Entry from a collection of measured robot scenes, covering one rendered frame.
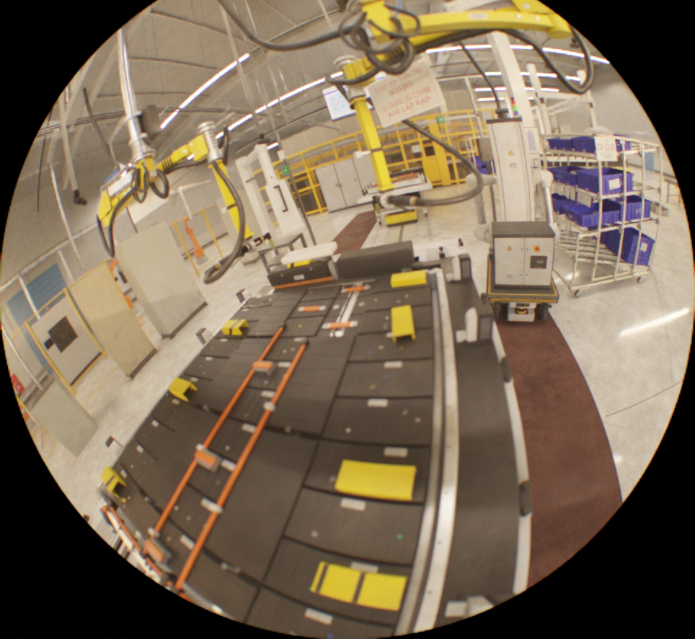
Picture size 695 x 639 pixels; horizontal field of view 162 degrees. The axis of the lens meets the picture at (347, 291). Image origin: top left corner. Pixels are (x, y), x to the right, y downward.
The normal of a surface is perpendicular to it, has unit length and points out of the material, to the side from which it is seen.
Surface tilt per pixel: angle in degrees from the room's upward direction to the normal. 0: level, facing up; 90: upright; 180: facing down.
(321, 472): 0
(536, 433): 0
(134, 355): 90
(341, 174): 90
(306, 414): 0
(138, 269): 90
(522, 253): 90
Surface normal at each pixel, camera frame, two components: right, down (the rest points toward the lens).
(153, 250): 0.93, -0.12
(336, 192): -0.25, 0.52
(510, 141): -0.48, 0.54
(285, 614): -0.29, -0.84
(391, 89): -0.68, 0.51
